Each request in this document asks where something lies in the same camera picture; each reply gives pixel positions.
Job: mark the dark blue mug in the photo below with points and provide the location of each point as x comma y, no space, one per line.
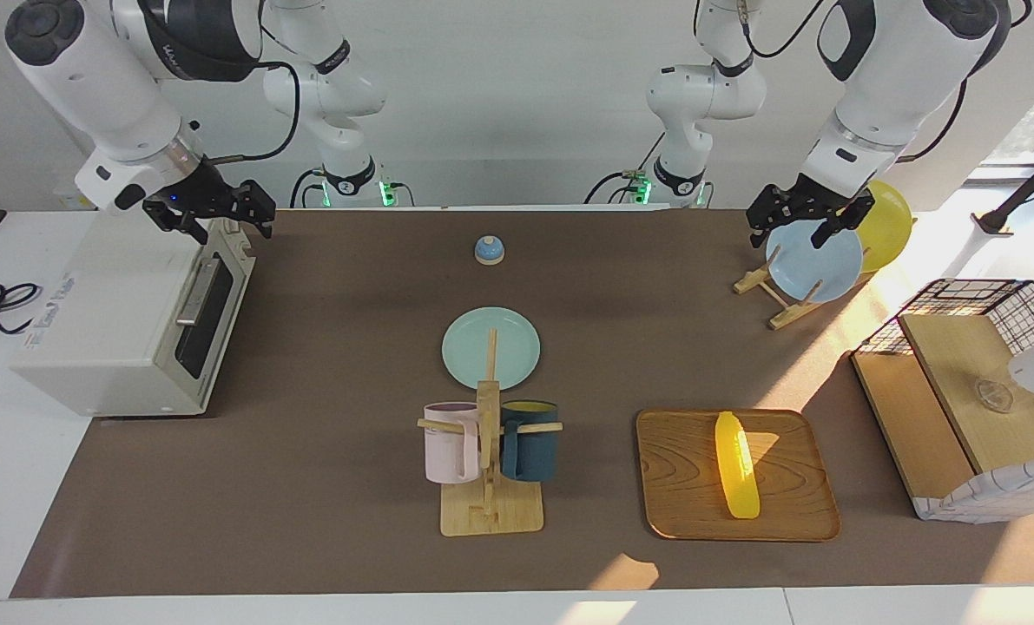
534,447

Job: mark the white toaster oven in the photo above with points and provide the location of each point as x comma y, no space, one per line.
100,312

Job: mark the narrow light wooden board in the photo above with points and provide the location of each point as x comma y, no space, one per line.
907,425

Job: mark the wooden plate rack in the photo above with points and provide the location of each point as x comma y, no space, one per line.
786,314

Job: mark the square wooden tray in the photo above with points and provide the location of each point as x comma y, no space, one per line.
690,495

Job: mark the yellow plate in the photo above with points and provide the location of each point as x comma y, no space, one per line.
885,230

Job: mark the wooden mug rack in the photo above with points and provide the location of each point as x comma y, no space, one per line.
490,516

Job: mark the pink mug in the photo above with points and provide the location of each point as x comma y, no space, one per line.
447,447

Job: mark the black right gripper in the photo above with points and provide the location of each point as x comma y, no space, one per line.
191,195

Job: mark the small clear glass dish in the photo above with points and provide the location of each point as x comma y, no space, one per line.
994,396

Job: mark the black stand pole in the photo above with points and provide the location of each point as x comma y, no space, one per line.
994,221

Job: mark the brown table mat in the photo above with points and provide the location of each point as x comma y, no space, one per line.
308,486

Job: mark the light blue plate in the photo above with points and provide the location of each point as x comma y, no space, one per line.
803,260

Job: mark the wide light wooden board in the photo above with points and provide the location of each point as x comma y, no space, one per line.
959,373

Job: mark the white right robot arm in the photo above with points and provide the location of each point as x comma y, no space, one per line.
91,78

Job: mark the white checked cloth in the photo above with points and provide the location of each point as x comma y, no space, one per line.
985,499

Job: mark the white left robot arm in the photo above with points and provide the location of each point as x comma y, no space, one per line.
898,69

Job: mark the mint green plate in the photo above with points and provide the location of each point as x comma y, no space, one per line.
464,347

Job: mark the yellow corn cob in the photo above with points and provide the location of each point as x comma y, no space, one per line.
736,469

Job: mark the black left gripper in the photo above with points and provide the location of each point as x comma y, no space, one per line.
803,204

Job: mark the blue service bell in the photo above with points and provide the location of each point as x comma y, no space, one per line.
489,252

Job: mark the glass oven door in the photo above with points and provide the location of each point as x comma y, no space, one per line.
221,304

